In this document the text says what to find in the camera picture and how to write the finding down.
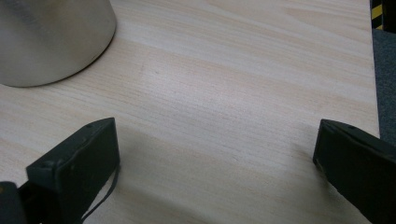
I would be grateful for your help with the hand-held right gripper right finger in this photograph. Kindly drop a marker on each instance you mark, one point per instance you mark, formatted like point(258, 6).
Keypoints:
point(358, 168)

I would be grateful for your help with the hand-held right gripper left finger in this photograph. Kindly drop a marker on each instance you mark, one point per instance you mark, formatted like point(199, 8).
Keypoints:
point(74, 165)

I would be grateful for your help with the yellow black striped stand base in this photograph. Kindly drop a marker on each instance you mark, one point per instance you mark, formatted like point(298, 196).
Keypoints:
point(376, 14)

